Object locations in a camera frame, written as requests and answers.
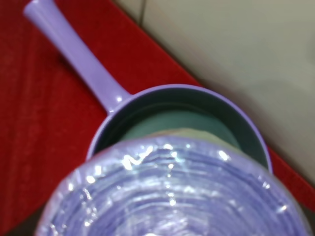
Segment purple-capped cylindrical roll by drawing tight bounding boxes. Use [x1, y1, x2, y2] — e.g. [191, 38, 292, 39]
[34, 130, 313, 236]

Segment red velvet tablecloth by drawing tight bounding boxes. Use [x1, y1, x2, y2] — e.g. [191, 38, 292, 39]
[0, 0, 315, 236]

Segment purple saucepan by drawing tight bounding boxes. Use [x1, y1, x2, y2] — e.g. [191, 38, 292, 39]
[24, 0, 273, 171]

